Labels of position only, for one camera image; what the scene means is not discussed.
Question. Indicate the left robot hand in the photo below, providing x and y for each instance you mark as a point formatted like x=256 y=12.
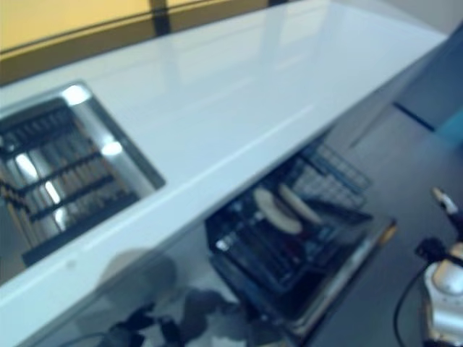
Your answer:
x=137 y=321

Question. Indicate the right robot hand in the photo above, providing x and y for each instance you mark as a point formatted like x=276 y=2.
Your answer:
x=445 y=202

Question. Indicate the speckled cream plate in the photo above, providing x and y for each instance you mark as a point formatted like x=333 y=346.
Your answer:
x=300 y=204
x=276 y=211

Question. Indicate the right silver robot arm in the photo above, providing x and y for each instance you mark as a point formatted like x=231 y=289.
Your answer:
x=445 y=289

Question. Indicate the black dishwasher cutlery basket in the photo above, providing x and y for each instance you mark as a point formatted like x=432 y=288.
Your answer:
x=260 y=260

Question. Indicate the stainless steel sink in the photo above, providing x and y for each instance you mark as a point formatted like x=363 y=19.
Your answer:
x=119 y=144

